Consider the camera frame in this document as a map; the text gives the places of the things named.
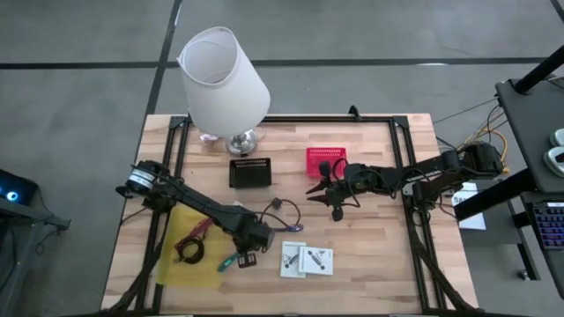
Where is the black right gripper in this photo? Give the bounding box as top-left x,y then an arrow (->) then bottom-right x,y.
306,159 -> 369,223

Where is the purple braided usb cable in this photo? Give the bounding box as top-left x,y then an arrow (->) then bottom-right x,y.
257,197 -> 305,233

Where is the teal marker pen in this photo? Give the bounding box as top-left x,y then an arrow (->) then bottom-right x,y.
217,253 -> 241,274

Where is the red plastic bin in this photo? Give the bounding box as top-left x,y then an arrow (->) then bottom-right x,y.
306,147 -> 348,180

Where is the black plastic bin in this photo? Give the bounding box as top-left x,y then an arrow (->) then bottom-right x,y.
228,157 -> 273,189

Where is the yellow plastic bin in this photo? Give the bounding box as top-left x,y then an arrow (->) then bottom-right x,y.
156,205 -> 224,287

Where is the white shade silver table lamp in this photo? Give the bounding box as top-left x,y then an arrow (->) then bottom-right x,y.
176,26 -> 271,158

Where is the white paper sheet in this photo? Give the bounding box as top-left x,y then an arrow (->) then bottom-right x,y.
451,181 -> 487,232

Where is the black side desk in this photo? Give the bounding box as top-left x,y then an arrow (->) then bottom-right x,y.
453,77 -> 564,300

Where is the backlit computer keyboard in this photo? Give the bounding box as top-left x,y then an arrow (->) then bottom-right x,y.
531,202 -> 564,252

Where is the grey metal stand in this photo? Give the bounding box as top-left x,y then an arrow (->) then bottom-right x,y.
0,197 -> 71,317

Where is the black computer blue light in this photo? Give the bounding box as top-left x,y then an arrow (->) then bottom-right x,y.
0,169 -> 39,206

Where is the black slanted pole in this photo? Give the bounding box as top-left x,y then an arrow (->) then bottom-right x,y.
514,43 -> 564,95

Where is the black metal table frame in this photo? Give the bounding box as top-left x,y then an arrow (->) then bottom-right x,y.
105,114 -> 481,317

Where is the yellow power cable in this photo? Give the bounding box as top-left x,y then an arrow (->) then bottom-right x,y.
457,127 -> 511,175

